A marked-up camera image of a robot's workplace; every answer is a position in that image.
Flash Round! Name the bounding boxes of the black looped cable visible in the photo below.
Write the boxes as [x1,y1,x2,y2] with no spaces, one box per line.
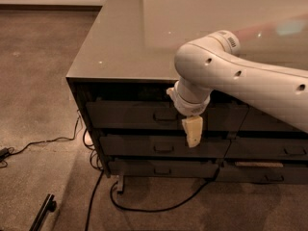
[82,128,104,171]

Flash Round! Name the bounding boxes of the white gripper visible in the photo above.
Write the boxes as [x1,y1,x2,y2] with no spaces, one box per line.
[167,88,210,148]

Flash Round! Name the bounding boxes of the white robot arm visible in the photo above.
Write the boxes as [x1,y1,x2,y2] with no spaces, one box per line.
[167,30,308,147]

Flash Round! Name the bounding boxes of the grey drawer cabinet counter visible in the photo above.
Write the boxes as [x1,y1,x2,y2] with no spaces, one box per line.
[66,0,308,180]

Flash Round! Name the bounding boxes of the black metal bar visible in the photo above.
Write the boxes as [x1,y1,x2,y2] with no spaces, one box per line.
[29,193,57,231]

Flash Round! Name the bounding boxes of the black power adapter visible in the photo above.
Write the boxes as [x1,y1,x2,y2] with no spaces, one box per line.
[0,148,10,161]

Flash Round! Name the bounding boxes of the thick black floor cable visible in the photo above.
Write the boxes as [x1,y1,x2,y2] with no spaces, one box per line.
[84,168,220,231]

